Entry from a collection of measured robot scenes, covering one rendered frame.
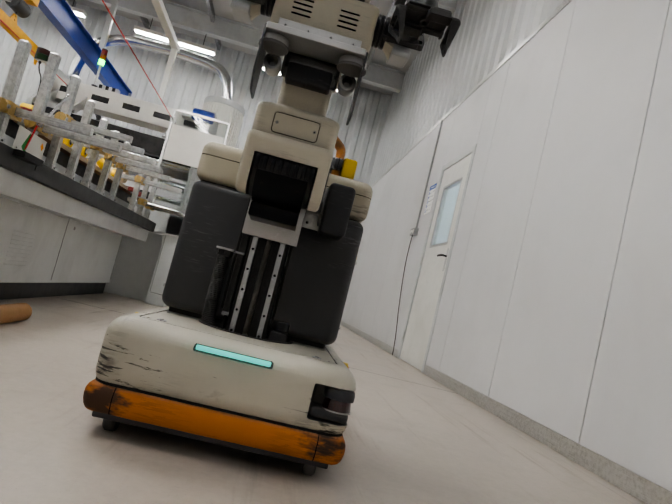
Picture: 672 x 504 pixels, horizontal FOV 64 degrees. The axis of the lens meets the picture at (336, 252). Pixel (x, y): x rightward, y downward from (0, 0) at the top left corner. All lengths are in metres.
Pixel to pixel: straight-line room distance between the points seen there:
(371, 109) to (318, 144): 10.64
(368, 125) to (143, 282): 7.76
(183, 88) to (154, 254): 7.29
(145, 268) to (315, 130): 3.90
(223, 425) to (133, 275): 3.95
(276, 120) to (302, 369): 0.63
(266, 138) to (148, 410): 0.70
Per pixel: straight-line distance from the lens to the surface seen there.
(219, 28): 11.14
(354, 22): 1.55
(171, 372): 1.34
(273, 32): 1.42
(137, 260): 5.21
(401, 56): 1.54
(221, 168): 1.68
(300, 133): 1.43
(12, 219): 3.19
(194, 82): 12.11
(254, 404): 1.33
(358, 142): 11.84
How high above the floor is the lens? 0.44
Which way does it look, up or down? 5 degrees up
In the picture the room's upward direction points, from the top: 14 degrees clockwise
